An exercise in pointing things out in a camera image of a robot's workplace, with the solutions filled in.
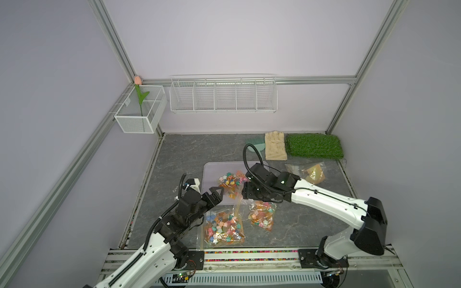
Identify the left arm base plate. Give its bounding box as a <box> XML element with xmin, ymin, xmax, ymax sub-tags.
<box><xmin>174</xmin><ymin>250</ymin><xmax>205</xmax><ymax>271</ymax></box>

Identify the ziploc bag of candies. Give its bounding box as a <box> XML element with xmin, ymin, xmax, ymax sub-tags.
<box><xmin>202</xmin><ymin>209</ymin><xmax>246</xmax><ymax>248</ymax></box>
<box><xmin>235</xmin><ymin>198</ymin><xmax>277</xmax><ymax>232</ymax></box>
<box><xmin>285</xmin><ymin>162</ymin><xmax>326</xmax><ymax>185</ymax></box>

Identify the pink artificial tulip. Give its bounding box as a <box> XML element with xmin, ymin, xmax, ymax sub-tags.
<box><xmin>134</xmin><ymin>76</ymin><xmax>150</xmax><ymax>116</ymax></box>

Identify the lilac plastic tray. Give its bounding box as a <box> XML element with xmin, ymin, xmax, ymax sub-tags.
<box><xmin>202</xmin><ymin>162</ymin><xmax>247</xmax><ymax>205</ymax></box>

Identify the long white wire basket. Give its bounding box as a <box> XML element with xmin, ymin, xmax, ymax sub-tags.
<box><xmin>169</xmin><ymin>74</ymin><xmax>278</xmax><ymax>114</ymax></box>

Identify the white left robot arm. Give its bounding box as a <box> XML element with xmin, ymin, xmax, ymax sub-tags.
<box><xmin>95</xmin><ymin>174</ymin><xmax>224</xmax><ymax>288</ymax></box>

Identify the small white mesh basket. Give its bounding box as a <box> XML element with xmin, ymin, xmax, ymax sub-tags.
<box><xmin>114</xmin><ymin>85</ymin><xmax>168</xmax><ymax>134</ymax></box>

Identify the green artificial grass mat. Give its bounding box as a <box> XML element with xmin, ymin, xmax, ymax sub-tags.
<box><xmin>286</xmin><ymin>133</ymin><xmax>344</xmax><ymax>160</ymax></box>

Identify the green hand broom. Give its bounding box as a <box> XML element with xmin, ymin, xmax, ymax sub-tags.
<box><xmin>246</xmin><ymin>136</ymin><xmax>265</xmax><ymax>153</ymax></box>

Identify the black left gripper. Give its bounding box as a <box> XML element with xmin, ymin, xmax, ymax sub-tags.
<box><xmin>188</xmin><ymin>186</ymin><xmax>224</xmax><ymax>226</ymax></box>

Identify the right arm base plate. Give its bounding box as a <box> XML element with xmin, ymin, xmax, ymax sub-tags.
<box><xmin>298</xmin><ymin>248</ymin><xmax>349</xmax><ymax>270</ymax></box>

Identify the beige work glove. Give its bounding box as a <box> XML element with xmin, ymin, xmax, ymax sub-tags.
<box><xmin>265</xmin><ymin>131</ymin><xmax>288</xmax><ymax>161</ymax></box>

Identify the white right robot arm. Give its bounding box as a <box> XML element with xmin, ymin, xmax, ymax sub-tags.
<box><xmin>242</xmin><ymin>144</ymin><xmax>388</xmax><ymax>270</ymax></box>

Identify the pile of loose candies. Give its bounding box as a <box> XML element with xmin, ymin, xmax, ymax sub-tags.
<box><xmin>218</xmin><ymin>170</ymin><xmax>249</xmax><ymax>199</ymax></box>

